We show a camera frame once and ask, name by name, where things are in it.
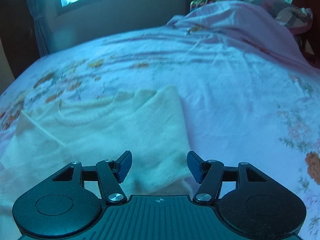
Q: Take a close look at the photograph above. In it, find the cream knit sweater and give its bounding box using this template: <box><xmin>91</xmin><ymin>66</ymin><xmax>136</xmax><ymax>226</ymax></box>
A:
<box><xmin>1</xmin><ymin>86</ymin><xmax>192</xmax><ymax>217</ymax></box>

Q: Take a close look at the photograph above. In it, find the dark wooden door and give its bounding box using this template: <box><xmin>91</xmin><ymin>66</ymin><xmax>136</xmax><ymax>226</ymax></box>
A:
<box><xmin>1</xmin><ymin>0</ymin><xmax>40</xmax><ymax>78</ymax></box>

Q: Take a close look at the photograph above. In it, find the floral pink bed sheet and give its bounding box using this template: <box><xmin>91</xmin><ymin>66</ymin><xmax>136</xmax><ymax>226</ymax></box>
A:
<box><xmin>1</xmin><ymin>26</ymin><xmax>319</xmax><ymax>239</ymax></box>

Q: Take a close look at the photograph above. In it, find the left grey curtain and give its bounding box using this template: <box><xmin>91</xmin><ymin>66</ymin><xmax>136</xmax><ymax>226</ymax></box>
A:
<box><xmin>26</xmin><ymin>0</ymin><xmax>50</xmax><ymax>57</ymax></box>

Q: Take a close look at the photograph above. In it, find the striped floral pillow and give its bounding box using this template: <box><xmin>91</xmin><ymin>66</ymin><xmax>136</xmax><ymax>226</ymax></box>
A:
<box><xmin>190</xmin><ymin>0</ymin><xmax>313</xmax><ymax>35</ymax></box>

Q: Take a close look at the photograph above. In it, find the pink blanket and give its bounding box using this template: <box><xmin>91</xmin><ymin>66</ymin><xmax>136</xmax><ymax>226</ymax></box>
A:
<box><xmin>166</xmin><ymin>1</ymin><xmax>319</xmax><ymax>73</ymax></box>

